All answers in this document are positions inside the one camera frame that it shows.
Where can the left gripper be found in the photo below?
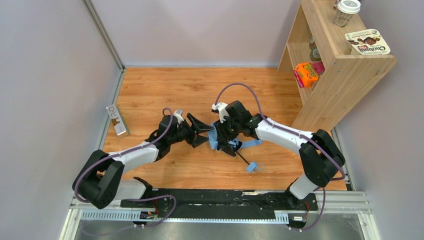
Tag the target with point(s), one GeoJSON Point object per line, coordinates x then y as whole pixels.
{"type": "Point", "coordinates": [191, 131]}

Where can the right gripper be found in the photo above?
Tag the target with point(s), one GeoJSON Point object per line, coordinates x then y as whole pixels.
{"type": "Point", "coordinates": [224, 134]}

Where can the light blue folding umbrella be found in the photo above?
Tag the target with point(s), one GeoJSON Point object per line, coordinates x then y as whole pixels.
{"type": "Point", "coordinates": [251, 166]}

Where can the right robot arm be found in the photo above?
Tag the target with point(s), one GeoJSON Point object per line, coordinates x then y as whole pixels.
{"type": "Point", "coordinates": [320, 157]}

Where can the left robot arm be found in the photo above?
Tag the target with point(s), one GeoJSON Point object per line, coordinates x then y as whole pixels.
{"type": "Point", "coordinates": [100, 180]}

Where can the small RO labelled box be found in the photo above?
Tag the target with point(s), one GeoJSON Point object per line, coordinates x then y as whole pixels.
{"type": "Point", "coordinates": [117, 121]}

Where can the orange snack box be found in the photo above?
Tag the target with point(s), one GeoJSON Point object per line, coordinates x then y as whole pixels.
{"type": "Point", "coordinates": [305, 75]}

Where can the pink snack box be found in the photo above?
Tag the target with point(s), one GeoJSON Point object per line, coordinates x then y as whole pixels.
{"type": "Point", "coordinates": [319, 67]}

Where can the wooden shelf unit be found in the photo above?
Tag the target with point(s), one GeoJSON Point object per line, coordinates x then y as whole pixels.
{"type": "Point", "coordinates": [346, 79]}

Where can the small bottle on shelf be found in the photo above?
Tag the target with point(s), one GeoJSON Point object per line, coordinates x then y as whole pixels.
{"type": "Point", "coordinates": [314, 54]}

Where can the Chobani yogurt cup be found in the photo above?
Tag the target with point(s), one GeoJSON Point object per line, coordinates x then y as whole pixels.
{"type": "Point", "coordinates": [367, 42]}

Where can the glass jar white lid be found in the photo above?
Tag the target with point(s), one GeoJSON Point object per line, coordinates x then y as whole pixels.
{"type": "Point", "coordinates": [345, 10]}

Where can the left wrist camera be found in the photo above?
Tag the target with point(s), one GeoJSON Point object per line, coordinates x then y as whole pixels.
{"type": "Point", "coordinates": [178, 114]}

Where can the aluminium frame post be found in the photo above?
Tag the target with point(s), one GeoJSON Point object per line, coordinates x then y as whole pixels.
{"type": "Point", "coordinates": [91, 9]}

